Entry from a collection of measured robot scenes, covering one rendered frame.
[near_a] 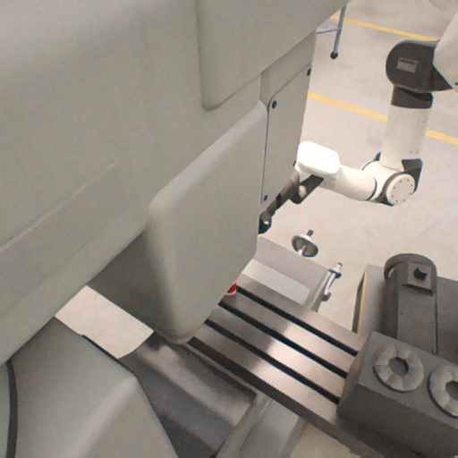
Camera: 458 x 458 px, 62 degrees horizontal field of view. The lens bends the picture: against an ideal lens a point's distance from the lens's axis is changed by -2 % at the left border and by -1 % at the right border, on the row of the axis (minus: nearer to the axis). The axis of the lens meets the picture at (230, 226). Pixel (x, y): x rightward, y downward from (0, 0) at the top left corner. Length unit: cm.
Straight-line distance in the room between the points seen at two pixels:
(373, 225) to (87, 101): 240
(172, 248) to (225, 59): 16
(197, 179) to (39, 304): 15
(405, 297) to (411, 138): 72
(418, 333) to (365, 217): 124
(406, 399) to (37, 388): 64
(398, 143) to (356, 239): 151
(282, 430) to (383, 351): 91
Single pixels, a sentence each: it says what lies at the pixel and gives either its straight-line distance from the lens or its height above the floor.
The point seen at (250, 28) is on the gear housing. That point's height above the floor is 168.
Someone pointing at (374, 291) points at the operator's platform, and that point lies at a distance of 176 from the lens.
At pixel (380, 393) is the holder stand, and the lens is 80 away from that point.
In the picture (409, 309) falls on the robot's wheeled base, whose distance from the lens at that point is 152.
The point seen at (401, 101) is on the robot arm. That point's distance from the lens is 98.
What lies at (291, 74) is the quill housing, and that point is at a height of 158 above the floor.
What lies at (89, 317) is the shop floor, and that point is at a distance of 217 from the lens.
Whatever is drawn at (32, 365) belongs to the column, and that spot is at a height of 152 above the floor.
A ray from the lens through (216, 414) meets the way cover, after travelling 98.
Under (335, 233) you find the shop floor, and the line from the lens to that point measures 244.
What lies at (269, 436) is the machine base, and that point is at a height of 20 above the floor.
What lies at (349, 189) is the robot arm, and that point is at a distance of 95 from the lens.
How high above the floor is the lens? 180
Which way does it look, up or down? 49 degrees down
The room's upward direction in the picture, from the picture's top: straight up
